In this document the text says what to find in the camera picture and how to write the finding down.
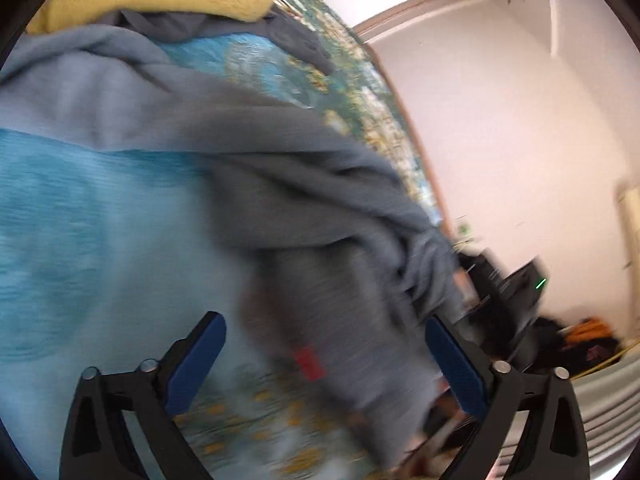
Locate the dark grey garment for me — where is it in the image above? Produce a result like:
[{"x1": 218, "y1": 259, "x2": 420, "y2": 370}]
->
[{"x1": 94, "y1": 6, "x2": 335, "y2": 76}]

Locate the grey sweatshirt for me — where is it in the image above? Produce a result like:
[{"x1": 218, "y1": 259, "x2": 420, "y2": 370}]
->
[{"x1": 1, "y1": 25, "x2": 464, "y2": 458}]

